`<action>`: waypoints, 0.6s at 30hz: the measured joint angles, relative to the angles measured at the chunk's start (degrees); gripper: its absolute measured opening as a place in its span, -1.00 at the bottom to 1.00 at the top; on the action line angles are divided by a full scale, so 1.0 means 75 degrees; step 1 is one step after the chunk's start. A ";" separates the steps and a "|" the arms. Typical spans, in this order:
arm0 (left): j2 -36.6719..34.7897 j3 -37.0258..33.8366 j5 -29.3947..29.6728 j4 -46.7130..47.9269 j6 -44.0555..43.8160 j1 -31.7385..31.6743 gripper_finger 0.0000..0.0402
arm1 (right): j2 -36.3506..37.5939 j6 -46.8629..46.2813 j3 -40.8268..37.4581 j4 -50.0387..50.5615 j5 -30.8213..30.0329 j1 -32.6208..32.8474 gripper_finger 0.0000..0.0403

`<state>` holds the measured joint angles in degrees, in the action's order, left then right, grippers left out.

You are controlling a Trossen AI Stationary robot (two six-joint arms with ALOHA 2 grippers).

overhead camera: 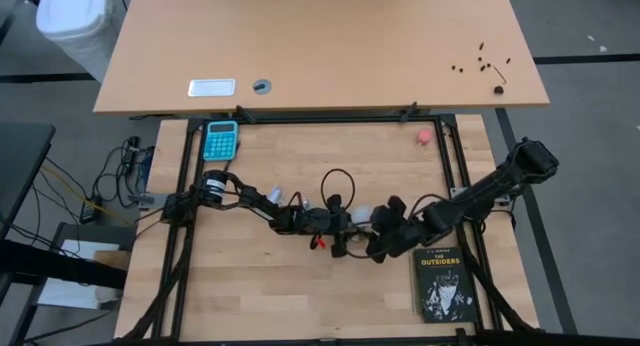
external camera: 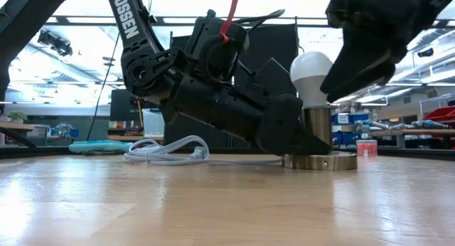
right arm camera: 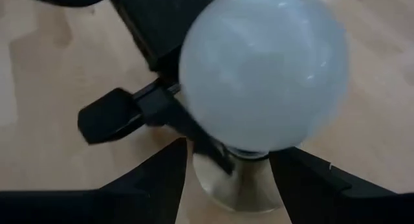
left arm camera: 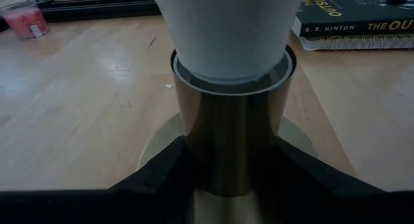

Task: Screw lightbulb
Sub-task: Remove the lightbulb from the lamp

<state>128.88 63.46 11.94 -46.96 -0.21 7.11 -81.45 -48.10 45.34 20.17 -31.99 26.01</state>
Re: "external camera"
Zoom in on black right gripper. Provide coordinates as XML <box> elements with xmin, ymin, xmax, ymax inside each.
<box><xmin>319</xmin><ymin>0</ymin><xmax>440</xmax><ymax>104</ymax></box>

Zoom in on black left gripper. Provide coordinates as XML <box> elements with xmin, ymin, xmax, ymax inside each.
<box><xmin>159</xmin><ymin>9</ymin><xmax>332</xmax><ymax>156</ymax></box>

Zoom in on brushed metal lamp socket base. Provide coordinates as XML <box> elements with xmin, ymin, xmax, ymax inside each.
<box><xmin>282</xmin><ymin>105</ymin><xmax>358</xmax><ymax>171</ymax></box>

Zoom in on white lightbulb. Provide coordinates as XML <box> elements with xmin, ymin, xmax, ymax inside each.
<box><xmin>289</xmin><ymin>50</ymin><xmax>334</xmax><ymax>109</ymax></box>

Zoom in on black metal pole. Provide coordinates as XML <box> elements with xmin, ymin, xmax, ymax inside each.
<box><xmin>294</xmin><ymin>16</ymin><xmax>303</xmax><ymax>62</ymax></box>

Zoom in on small pink container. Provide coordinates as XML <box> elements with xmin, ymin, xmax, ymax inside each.
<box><xmin>356</xmin><ymin>139</ymin><xmax>378</xmax><ymax>156</ymax></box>

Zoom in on long wooden workbench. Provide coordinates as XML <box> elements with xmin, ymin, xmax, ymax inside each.
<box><xmin>369</xmin><ymin>128</ymin><xmax>455</xmax><ymax>149</ymax></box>

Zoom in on red storage bin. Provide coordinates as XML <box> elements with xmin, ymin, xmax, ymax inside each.
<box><xmin>422</xmin><ymin>106</ymin><xmax>455</xmax><ymax>123</ymax></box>

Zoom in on red zip tie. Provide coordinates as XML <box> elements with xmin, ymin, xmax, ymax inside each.
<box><xmin>218</xmin><ymin>0</ymin><xmax>240</xmax><ymax>44</ymax></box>

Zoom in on translucent plastic bin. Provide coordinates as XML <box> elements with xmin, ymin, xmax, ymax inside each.
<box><xmin>141</xmin><ymin>109</ymin><xmax>166</xmax><ymax>137</ymax></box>

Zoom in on black monitor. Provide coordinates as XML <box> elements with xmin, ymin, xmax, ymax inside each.
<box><xmin>109</xmin><ymin>88</ymin><xmax>163</xmax><ymax>122</ymax></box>

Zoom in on small blue box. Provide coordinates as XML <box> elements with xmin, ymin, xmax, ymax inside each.
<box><xmin>49</xmin><ymin>127</ymin><xmax>80</xmax><ymax>138</ymax></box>

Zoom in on small green potted plant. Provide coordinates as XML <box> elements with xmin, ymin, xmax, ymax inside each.
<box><xmin>6</xmin><ymin>110</ymin><xmax>28</xmax><ymax>124</ymax></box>

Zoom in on wooden workbench with black legs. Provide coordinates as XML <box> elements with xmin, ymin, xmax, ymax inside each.
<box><xmin>0</xmin><ymin>121</ymin><xmax>49</xmax><ymax>149</ymax></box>

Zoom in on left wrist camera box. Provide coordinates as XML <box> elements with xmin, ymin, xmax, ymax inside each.
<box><xmin>252</xmin><ymin>57</ymin><xmax>298</xmax><ymax>97</ymax></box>

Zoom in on black left wrist camera cable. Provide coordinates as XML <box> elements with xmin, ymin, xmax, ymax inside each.
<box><xmin>234</xmin><ymin>8</ymin><xmax>286</xmax><ymax>31</ymax></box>

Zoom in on white power cord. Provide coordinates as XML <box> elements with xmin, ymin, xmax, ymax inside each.
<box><xmin>123</xmin><ymin>134</ymin><xmax>285</xmax><ymax>166</ymax></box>

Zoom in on yellow hanging cable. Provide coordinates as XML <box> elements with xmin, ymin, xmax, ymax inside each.
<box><xmin>136</xmin><ymin>100</ymin><xmax>146</xmax><ymax>129</ymax></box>

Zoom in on thin black hanging cable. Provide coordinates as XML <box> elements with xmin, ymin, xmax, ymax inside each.
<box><xmin>87</xmin><ymin>31</ymin><xmax>122</xmax><ymax>139</ymax></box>

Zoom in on black aluminium frame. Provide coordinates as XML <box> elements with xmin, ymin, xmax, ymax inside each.
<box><xmin>0</xmin><ymin>145</ymin><xmax>455</xmax><ymax>161</ymax></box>

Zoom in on black camera rig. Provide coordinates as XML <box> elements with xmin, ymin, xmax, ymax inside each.
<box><xmin>37</xmin><ymin>29</ymin><xmax>74</xmax><ymax>58</ymax></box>

